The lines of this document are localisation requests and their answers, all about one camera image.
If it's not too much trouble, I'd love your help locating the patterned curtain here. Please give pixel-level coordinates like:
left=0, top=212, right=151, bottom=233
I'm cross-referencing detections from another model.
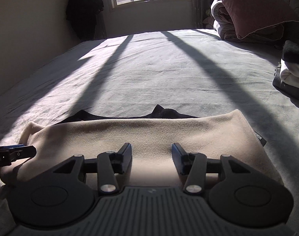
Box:
left=191, top=0, right=207, bottom=29

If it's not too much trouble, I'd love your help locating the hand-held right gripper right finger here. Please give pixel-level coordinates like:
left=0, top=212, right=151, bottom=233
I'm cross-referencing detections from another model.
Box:
left=172, top=143, right=249, bottom=193

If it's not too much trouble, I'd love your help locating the grey quilted headboard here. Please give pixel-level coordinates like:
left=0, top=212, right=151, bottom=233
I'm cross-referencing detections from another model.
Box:
left=270, top=0, right=299, bottom=42

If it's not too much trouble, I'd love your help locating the bed with grey sheet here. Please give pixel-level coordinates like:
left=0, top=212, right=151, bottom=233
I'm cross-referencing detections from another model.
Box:
left=0, top=29, right=299, bottom=236

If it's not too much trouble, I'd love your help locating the pink pillow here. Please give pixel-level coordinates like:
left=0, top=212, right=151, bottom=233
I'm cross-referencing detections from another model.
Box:
left=206, top=0, right=299, bottom=40

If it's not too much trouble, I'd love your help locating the white folded garment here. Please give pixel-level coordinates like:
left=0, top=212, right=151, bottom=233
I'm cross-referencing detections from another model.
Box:
left=280, top=60, right=299, bottom=91

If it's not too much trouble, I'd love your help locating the folded quilt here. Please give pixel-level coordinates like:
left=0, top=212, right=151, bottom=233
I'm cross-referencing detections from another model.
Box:
left=210, top=0, right=285, bottom=42

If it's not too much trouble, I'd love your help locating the small pink cushion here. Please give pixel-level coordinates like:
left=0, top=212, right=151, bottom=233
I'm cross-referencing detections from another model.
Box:
left=202, top=16, right=215, bottom=29

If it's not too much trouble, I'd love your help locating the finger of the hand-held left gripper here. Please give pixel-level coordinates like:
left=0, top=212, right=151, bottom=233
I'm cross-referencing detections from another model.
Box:
left=3, top=145, right=37, bottom=162

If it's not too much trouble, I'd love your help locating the beige sweatshirt with black sleeves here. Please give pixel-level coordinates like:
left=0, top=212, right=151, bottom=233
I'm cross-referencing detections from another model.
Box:
left=0, top=104, right=285, bottom=195

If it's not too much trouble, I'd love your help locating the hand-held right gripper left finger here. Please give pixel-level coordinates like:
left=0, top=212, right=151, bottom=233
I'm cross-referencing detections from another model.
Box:
left=52, top=143, right=133, bottom=193

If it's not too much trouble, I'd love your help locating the dark hanging coat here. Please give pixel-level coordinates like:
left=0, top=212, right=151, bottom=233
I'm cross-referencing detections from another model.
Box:
left=66, top=0, right=104, bottom=41

